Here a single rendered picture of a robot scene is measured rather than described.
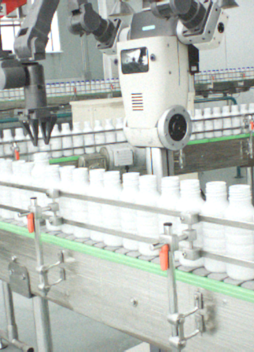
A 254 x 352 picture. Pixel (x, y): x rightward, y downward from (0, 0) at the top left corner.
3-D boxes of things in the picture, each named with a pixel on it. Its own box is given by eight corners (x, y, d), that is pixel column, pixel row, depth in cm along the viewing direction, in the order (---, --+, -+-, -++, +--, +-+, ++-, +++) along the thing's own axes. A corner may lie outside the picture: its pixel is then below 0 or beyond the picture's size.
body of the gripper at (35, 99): (60, 112, 150) (58, 83, 149) (27, 116, 144) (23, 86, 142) (47, 112, 155) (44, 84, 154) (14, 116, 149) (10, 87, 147)
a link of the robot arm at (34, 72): (47, 60, 147) (34, 62, 151) (23, 62, 142) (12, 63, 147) (50, 88, 148) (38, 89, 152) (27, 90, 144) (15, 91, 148)
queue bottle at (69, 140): (60, 156, 300) (56, 124, 297) (69, 154, 304) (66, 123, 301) (67, 156, 295) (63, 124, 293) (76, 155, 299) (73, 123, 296)
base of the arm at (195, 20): (193, 4, 191) (182, 37, 189) (177, -9, 186) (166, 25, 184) (214, 0, 184) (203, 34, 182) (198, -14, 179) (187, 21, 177)
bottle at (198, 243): (185, 258, 117) (180, 178, 115) (213, 259, 115) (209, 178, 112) (175, 267, 112) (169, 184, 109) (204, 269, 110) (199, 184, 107)
